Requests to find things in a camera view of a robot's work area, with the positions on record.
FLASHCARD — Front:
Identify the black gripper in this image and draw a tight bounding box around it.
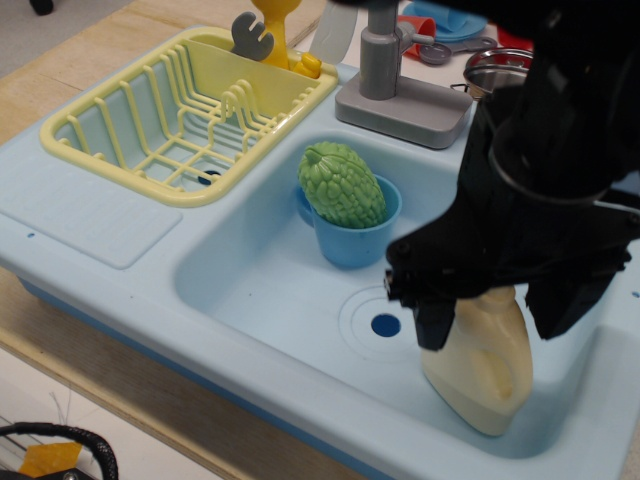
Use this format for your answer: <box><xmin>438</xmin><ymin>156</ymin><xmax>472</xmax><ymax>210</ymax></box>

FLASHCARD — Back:
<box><xmin>385</xmin><ymin>190</ymin><xmax>633</xmax><ymax>351</ymax></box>

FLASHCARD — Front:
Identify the cream detergent bottle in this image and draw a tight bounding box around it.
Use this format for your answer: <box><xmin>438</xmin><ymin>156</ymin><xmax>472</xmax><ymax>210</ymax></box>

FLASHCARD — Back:
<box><xmin>421</xmin><ymin>286</ymin><xmax>533</xmax><ymax>436</ymax></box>

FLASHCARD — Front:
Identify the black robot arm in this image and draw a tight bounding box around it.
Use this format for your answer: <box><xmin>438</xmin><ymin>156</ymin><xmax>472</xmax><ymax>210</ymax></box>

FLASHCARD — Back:
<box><xmin>386</xmin><ymin>1</ymin><xmax>639</xmax><ymax>351</ymax></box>

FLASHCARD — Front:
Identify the light blue toy sink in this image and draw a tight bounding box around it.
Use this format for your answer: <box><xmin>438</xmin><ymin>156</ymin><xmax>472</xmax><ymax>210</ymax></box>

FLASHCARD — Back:
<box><xmin>1</xmin><ymin>66</ymin><xmax>639</xmax><ymax>479</ymax></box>

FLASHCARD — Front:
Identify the yellow dish drying rack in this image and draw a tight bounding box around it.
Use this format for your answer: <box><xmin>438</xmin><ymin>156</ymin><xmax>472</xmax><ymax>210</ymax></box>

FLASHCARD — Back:
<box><xmin>40</xmin><ymin>27</ymin><xmax>338</xmax><ymax>207</ymax></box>

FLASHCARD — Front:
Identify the blue plastic cup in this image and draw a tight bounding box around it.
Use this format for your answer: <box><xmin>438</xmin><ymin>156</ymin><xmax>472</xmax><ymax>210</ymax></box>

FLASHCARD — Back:
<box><xmin>295</xmin><ymin>175</ymin><xmax>403</xmax><ymax>268</ymax></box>

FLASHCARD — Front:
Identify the green bitter gourd toy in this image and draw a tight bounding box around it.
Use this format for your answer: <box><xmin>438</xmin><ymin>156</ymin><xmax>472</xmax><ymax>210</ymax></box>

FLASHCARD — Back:
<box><xmin>297</xmin><ymin>141</ymin><xmax>387</xmax><ymax>229</ymax></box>

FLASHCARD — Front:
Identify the grey toy faucet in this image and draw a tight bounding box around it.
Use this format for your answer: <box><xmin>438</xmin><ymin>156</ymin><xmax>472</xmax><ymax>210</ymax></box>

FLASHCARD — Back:
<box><xmin>335</xmin><ymin>1</ymin><xmax>472</xmax><ymax>149</ymax></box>

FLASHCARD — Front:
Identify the steel toy pot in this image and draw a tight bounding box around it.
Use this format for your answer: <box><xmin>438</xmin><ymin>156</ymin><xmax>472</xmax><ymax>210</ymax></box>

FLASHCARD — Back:
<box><xmin>450</xmin><ymin>48</ymin><xmax>533</xmax><ymax>100</ymax></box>

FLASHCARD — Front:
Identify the grey measuring spoon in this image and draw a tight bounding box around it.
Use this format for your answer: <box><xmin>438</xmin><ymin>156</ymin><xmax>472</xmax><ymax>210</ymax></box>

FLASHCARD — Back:
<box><xmin>418</xmin><ymin>37</ymin><xmax>498</xmax><ymax>66</ymax></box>

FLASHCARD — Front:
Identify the red mug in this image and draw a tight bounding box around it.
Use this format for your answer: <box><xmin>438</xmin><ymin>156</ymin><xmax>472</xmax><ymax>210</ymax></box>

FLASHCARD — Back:
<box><xmin>497</xmin><ymin>26</ymin><xmax>534</xmax><ymax>52</ymax></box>

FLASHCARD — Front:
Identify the blue plate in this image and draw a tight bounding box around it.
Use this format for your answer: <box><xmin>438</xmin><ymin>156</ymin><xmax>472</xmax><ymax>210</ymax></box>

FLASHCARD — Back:
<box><xmin>401</xmin><ymin>1</ymin><xmax>488</xmax><ymax>43</ymax></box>

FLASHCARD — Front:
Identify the red cup lying down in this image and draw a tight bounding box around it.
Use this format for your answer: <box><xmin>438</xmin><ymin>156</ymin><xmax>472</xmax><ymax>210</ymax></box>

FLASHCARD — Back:
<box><xmin>398</xmin><ymin>15</ymin><xmax>436</xmax><ymax>57</ymax></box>

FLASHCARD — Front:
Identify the small yellow toy piece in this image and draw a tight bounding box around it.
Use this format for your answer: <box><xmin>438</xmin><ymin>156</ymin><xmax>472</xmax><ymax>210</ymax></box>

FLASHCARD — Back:
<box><xmin>293</xmin><ymin>52</ymin><xmax>322</xmax><ymax>79</ymax></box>

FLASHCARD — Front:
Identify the yellow toy utensil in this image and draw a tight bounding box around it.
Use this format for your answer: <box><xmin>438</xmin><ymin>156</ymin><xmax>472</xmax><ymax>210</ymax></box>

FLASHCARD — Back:
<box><xmin>251</xmin><ymin>0</ymin><xmax>301</xmax><ymax>70</ymax></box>

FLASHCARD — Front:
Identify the yellow tape piece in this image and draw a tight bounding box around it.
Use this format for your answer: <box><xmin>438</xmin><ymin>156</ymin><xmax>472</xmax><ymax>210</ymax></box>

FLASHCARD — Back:
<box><xmin>18</xmin><ymin>442</ymin><xmax>82</xmax><ymax>478</ymax></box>

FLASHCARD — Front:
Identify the black caster wheel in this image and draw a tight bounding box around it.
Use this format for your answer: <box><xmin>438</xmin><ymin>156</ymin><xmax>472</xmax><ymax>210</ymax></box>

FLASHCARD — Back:
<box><xmin>29</xmin><ymin>0</ymin><xmax>54</xmax><ymax>16</ymax></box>

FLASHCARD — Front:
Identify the black cable loop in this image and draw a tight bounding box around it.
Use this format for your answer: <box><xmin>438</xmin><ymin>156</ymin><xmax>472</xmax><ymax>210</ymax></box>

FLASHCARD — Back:
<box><xmin>0</xmin><ymin>422</ymin><xmax>120</xmax><ymax>480</ymax></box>

